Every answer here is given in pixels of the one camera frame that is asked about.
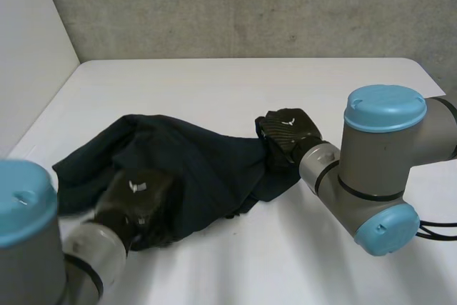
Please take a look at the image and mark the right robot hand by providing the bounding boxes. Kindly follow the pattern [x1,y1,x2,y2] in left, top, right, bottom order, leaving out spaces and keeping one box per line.
[254,107,324,169]

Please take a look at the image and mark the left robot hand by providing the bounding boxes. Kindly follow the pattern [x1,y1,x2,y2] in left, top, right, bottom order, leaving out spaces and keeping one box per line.
[93,168,176,251]

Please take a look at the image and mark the dark blue shorts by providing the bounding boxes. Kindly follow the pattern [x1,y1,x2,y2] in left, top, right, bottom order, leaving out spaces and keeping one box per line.
[51,113,303,249]

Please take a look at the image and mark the black cable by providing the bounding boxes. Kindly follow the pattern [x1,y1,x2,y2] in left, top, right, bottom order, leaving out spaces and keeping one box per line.
[416,219,457,241]

